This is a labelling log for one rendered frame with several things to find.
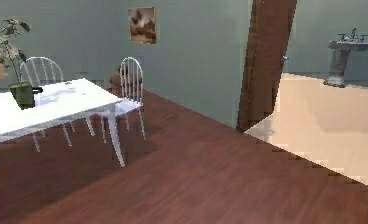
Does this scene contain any white spindle-back chair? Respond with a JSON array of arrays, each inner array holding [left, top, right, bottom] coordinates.
[[19, 56, 76, 153], [97, 56, 147, 145]]

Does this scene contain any brown wooden room door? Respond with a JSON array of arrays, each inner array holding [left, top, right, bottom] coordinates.
[[235, 0, 298, 133]]

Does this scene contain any framed brown landscape picture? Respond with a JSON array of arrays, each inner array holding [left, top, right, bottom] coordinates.
[[127, 6, 158, 45]]

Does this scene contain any white dining table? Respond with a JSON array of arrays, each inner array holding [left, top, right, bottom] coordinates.
[[0, 77, 126, 169]]

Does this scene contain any house plant in green pot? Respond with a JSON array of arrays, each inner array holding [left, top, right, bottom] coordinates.
[[0, 17, 37, 111]]

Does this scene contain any grey pedestal sink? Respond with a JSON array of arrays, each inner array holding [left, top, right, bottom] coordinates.
[[323, 27, 368, 89]]

